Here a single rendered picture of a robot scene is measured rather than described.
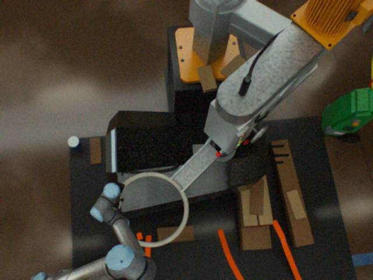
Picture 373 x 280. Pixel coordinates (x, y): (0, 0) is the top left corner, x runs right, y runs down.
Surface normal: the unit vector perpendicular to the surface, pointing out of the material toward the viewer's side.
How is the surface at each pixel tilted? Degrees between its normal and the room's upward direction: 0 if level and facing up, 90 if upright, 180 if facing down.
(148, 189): 45
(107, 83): 0
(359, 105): 34
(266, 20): 0
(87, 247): 0
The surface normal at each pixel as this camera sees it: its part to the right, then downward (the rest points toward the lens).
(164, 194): 0.12, 0.43
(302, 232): 0.04, -0.33
